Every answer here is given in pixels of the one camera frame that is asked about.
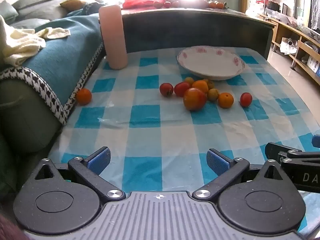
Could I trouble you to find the teal cover with houndstooth trim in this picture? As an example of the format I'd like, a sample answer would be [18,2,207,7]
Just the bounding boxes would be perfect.
[0,12,104,125]

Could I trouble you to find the blue white checkered tablecloth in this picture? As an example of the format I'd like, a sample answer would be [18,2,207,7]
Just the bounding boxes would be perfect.
[47,46,320,233]

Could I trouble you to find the white floral plate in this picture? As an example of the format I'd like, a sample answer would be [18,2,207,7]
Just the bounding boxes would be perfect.
[177,45,246,81]

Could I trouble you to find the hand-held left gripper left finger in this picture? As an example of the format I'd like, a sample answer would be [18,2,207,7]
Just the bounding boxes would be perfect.
[34,146,126,203]

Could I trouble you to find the white printed box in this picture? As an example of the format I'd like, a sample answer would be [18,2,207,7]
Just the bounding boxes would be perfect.
[306,55,320,74]

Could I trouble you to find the yellow cushion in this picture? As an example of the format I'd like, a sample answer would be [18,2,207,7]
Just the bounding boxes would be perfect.
[60,0,87,10]

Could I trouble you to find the small cream cloth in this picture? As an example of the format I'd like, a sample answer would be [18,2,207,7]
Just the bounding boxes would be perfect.
[35,27,72,40]

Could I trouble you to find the dark patterned cushion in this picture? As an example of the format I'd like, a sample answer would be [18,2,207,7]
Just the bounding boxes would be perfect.
[82,2,107,15]

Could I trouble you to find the heap of tomatoes and mandarins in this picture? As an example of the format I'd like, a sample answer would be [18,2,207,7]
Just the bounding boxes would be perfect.
[152,0,228,9]

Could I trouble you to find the person's maroon garment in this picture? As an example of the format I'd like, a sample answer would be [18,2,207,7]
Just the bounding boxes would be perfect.
[0,212,28,240]

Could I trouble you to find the white lace cloth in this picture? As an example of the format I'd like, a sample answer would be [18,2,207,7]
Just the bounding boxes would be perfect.
[310,0,320,30]

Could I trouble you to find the large orange-red tomato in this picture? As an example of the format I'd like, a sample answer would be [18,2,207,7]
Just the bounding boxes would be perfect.
[183,87,207,112]

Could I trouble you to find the small red tomato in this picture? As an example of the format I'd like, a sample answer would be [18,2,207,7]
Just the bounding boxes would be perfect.
[174,82,192,97]
[159,82,174,97]
[240,92,253,107]

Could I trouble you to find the pink ribbed cylinder vase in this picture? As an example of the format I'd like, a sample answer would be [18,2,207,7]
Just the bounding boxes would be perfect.
[98,4,128,70]

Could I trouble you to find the orange mandarin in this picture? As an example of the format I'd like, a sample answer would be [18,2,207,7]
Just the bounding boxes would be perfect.
[76,88,92,105]
[218,92,234,109]
[192,80,209,93]

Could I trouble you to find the grey-green leather sofa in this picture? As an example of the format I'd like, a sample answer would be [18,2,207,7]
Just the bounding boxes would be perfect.
[0,0,100,200]

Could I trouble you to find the wooden television stand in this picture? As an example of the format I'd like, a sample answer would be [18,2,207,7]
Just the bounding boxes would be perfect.
[246,10,320,85]

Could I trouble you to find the dark glass-top coffee table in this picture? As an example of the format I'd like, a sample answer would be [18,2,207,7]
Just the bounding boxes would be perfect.
[121,8,273,60]

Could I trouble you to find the white crumpled bag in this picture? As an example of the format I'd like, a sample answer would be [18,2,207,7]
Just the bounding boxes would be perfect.
[279,37,299,55]

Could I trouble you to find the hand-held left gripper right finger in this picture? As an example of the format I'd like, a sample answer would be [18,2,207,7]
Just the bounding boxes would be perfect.
[192,148,293,202]

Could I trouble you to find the large cream cloth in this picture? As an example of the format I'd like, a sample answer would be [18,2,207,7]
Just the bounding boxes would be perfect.
[0,15,47,67]

